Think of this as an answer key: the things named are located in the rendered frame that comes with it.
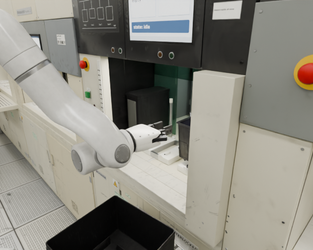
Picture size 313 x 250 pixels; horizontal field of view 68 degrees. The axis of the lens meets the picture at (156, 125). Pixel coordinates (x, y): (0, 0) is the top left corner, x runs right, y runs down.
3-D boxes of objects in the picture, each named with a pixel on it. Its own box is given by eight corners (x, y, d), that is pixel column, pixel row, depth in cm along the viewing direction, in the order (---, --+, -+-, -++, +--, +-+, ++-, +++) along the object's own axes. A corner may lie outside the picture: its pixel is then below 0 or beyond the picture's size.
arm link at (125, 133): (111, 152, 73) (118, 149, 75) (127, 162, 67) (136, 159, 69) (109, 127, 70) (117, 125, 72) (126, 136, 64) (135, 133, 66)
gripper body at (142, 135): (115, 148, 75) (142, 138, 82) (135, 159, 68) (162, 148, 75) (114, 126, 72) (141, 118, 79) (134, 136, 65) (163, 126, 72)
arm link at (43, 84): (64, 45, 48) (142, 152, 60) (42, 64, 60) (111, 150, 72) (27, 68, 43) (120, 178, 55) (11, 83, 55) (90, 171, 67)
